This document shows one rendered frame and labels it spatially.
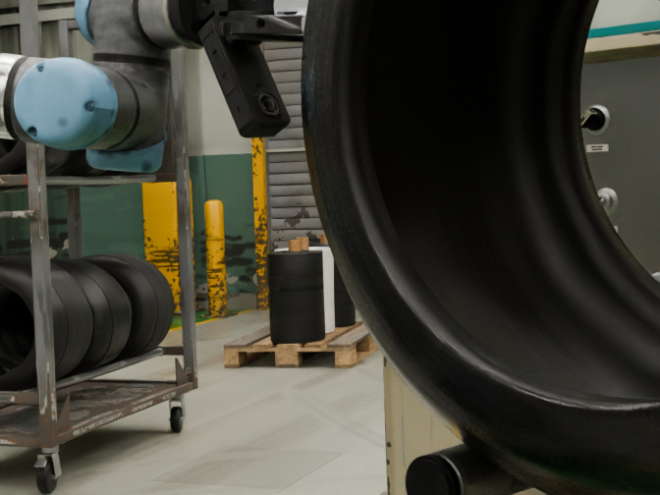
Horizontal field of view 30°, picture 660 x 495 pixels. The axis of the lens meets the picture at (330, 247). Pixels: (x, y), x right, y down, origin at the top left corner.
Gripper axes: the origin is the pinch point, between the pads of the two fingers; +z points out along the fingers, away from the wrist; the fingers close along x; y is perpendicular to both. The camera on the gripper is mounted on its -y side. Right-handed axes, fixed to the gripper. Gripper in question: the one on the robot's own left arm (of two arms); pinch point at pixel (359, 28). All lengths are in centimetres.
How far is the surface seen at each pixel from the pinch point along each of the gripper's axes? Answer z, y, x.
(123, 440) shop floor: -364, -164, 246
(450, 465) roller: 18.9, -29.7, -9.9
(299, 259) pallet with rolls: -456, -110, 444
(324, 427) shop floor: -309, -159, 318
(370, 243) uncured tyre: 12.9, -15.1, -12.1
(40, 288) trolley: -311, -81, 170
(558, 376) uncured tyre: 16.4, -26.5, 6.4
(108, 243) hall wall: -879, -159, 609
